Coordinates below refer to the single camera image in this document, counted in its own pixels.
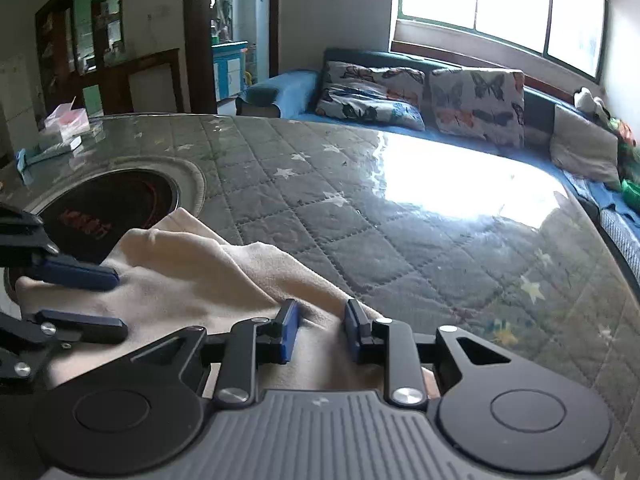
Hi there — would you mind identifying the light blue small cabinet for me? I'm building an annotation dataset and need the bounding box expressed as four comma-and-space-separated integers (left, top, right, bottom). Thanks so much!
212, 41, 248, 102

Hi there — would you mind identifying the flat butterfly pillow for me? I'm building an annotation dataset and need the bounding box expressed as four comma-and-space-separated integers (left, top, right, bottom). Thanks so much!
314, 61, 425, 131

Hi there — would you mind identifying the grey quilted star table cover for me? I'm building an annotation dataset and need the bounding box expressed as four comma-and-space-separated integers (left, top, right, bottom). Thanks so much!
1, 115, 639, 479

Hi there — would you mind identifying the grey plain cushion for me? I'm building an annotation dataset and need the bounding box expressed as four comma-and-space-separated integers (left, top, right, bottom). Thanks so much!
550, 105, 620, 191

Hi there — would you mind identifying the dark wooden chair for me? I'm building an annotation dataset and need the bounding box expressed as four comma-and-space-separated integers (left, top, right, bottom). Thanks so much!
99, 49, 184, 115

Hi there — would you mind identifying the upright butterfly pillow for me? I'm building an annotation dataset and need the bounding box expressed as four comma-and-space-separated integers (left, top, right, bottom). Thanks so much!
428, 67, 525, 148

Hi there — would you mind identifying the window with green frame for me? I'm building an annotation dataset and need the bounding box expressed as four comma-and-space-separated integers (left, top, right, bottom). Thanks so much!
399, 0, 608, 81

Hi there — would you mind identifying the panda plush toy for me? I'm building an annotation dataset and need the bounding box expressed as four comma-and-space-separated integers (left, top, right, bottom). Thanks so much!
574, 87, 611, 122

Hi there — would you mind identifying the black round induction cooktop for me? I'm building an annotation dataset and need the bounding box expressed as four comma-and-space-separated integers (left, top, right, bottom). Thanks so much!
38, 169, 180, 264

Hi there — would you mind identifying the colourful plush toy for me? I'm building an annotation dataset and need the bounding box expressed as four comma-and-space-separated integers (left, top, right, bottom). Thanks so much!
608, 117, 637, 148

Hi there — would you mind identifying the flat white box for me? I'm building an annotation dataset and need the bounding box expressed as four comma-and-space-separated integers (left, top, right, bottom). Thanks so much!
39, 136, 82, 158

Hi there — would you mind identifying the blue corner sofa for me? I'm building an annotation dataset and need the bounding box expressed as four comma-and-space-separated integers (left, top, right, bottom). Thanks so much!
235, 48, 639, 274

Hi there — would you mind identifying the dark wooden door frame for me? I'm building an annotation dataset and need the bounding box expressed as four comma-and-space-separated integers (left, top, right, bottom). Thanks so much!
183, 0, 280, 114

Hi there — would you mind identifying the pink tissue box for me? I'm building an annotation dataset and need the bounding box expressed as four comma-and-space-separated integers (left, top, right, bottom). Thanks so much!
43, 101, 90, 142

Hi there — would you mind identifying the cream sweatshirt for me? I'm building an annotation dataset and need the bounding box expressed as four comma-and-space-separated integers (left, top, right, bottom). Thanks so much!
15, 208, 383, 390

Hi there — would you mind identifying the dark wooden display cabinet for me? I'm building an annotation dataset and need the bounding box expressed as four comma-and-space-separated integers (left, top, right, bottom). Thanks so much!
35, 0, 124, 113

